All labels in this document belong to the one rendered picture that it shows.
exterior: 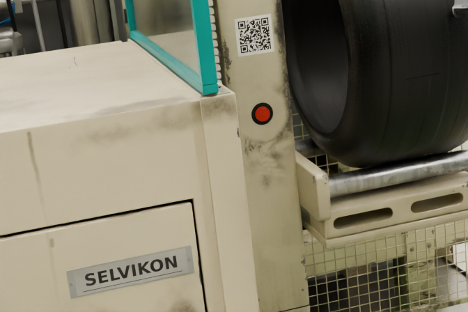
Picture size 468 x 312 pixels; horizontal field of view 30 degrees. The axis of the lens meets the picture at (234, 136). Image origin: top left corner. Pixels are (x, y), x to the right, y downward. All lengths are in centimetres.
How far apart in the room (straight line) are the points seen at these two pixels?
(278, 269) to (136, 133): 92
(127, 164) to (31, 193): 11
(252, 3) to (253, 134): 26
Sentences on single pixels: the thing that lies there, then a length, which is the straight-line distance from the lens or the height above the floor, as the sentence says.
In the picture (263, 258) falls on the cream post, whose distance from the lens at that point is 185.
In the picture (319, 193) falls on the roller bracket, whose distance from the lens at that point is 172.
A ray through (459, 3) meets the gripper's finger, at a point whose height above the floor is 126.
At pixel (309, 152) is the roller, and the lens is 204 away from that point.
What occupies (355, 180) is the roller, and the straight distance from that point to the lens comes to 178.
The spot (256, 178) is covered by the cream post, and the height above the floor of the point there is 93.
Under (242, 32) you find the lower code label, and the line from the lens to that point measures 172.
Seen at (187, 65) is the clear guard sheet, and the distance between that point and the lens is 111.
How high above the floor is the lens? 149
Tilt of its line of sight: 15 degrees down
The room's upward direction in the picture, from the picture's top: 6 degrees counter-clockwise
